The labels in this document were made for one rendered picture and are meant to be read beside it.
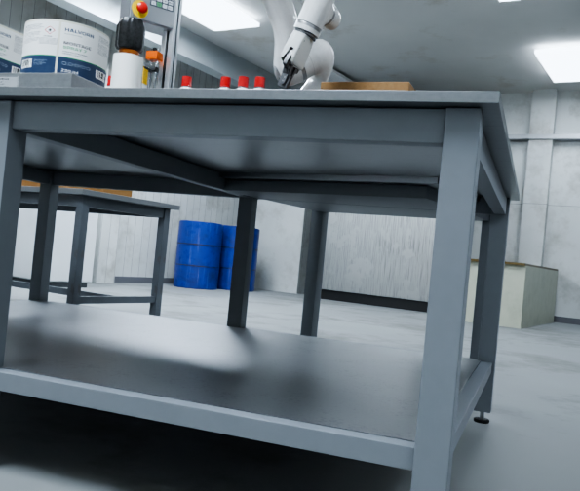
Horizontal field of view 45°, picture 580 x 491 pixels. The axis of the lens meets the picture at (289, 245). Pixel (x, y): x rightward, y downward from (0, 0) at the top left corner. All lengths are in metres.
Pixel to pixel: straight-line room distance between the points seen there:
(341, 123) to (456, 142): 0.21
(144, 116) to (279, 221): 8.79
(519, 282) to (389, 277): 1.88
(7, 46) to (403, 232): 7.23
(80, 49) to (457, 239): 1.01
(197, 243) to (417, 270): 2.78
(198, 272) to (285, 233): 1.80
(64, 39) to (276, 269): 8.60
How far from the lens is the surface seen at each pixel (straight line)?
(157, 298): 4.40
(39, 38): 1.79
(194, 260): 8.88
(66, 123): 1.56
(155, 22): 2.59
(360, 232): 9.09
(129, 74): 2.12
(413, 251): 8.79
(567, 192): 9.87
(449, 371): 1.22
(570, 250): 9.79
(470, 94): 1.22
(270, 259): 10.24
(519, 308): 7.72
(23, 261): 7.39
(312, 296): 3.24
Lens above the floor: 0.53
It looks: 1 degrees up
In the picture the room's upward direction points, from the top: 5 degrees clockwise
